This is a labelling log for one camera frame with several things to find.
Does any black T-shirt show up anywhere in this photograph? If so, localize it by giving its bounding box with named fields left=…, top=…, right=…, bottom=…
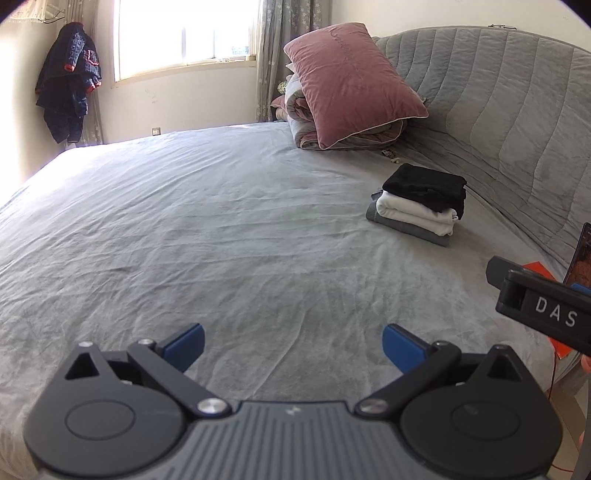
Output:
left=382, top=164, right=468, bottom=214

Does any smartphone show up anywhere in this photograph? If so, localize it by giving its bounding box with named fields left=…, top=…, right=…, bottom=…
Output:
left=563, top=223, right=591, bottom=296

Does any grey quilted headboard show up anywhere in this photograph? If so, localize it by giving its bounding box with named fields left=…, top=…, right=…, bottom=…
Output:
left=372, top=25, right=591, bottom=287

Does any white folded garment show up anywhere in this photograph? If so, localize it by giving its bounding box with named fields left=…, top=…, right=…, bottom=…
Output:
left=375, top=191, right=460, bottom=237

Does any red cable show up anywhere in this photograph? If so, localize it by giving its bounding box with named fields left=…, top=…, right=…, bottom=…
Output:
left=547, top=342, right=591, bottom=472

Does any large pink velvet pillow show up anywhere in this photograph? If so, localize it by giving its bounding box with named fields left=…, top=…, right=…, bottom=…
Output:
left=283, top=21, right=429, bottom=151

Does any white lace cover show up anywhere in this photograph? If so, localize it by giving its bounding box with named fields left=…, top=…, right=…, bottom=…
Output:
left=9, top=0, right=70, bottom=24

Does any window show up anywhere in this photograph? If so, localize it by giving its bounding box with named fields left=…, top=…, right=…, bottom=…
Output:
left=113, top=0, right=259, bottom=85

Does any grey star-print curtain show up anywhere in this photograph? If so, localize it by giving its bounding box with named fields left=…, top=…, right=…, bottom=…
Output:
left=76, top=88, right=105, bottom=146
left=255, top=0, right=324, bottom=123

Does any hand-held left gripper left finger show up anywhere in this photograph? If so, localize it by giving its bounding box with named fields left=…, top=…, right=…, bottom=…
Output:
left=65, top=323, right=234, bottom=421

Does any red card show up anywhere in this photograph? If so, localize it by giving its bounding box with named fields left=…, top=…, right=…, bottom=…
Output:
left=524, top=261, right=583, bottom=361

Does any dark blue hanging jacket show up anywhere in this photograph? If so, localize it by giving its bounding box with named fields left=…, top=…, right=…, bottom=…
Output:
left=36, top=22, right=102, bottom=145

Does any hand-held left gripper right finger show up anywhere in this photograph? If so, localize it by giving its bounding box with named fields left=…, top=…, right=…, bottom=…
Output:
left=355, top=323, right=527, bottom=421

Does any grey bed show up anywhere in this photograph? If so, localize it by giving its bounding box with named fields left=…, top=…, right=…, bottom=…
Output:
left=0, top=122, right=578, bottom=480

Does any grey and pink folded quilt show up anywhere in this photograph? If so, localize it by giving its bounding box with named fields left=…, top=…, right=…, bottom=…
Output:
left=284, top=74, right=411, bottom=151

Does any grey folded garment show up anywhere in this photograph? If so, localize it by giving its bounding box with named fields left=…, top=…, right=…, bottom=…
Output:
left=366, top=187, right=451, bottom=247

